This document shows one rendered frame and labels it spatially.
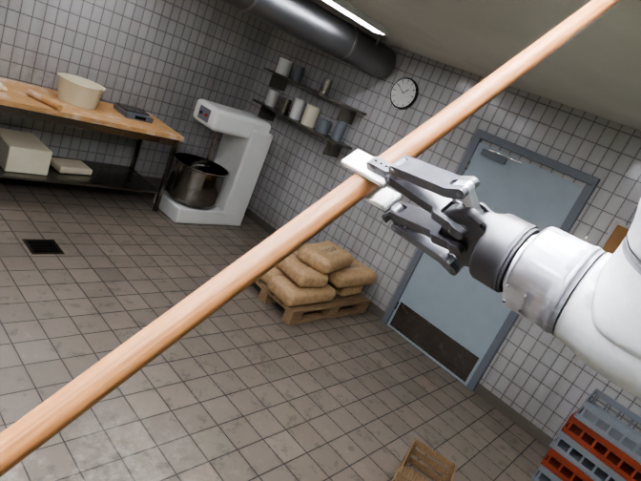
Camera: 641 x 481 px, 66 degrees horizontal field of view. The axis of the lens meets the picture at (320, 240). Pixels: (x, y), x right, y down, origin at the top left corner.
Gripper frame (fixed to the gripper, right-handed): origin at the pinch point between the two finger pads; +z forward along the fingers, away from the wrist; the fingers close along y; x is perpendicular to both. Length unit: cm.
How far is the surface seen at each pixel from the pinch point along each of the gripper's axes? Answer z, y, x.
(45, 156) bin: 429, 205, 8
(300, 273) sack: 210, 295, 112
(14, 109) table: 418, 150, 8
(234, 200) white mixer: 388, 341, 153
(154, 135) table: 417, 233, 105
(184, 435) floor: 120, 222, -39
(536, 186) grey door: 101, 261, 297
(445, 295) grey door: 126, 357, 214
